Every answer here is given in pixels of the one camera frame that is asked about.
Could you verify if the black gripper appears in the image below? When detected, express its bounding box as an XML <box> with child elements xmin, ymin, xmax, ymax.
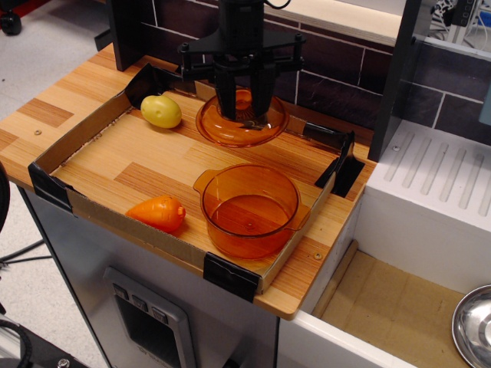
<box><xmin>178</xmin><ymin>1</ymin><xmax>306</xmax><ymax>120</ymax></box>

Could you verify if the orange transparent pot lid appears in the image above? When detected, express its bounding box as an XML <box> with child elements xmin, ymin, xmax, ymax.
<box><xmin>196</xmin><ymin>88</ymin><xmax>289</xmax><ymax>148</ymax></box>

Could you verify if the orange transparent plastic pot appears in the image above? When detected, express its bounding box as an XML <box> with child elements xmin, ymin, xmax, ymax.
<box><xmin>193</xmin><ymin>164</ymin><xmax>310</xmax><ymax>260</ymax></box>

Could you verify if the yellow toy potato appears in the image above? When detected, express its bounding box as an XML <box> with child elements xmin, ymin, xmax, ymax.
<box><xmin>140</xmin><ymin>95</ymin><xmax>182</xmax><ymax>129</ymax></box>

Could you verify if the orange toy carrot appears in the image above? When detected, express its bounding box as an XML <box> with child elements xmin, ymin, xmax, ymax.
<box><xmin>125</xmin><ymin>195</ymin><xmax>186</xmax><ymax>233</ymax></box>

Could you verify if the cardboard fence with black tape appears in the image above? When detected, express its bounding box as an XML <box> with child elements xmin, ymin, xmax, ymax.
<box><xmin>28</xmin><ymin>64</ymin><xmax>374</xmax><ymax>301</ymax></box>

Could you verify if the white toy sink unit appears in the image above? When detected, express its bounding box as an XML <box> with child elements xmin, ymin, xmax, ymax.
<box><xmin>277</xmin><ymin>122</ymin><xmax>490</xmax><ymax>367</ymax></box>

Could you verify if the silver toy oven front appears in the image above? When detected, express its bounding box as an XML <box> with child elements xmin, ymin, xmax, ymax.
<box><xmin>21</xmin><ymin>190</ymin><xmax>278</xmax><ymax>367</ymax></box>

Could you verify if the silver metal bowl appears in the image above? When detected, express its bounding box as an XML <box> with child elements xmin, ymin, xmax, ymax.
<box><xmin>451</xmin><ymin>284</ymin><xmax>490</xmax><ymax>368</ymax></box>

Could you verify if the black cable on floor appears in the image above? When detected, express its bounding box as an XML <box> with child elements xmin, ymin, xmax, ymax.
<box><xmin>0</xmin><ymin>239</ymin><xmax>53</xmax><ymax>268</ymax></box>

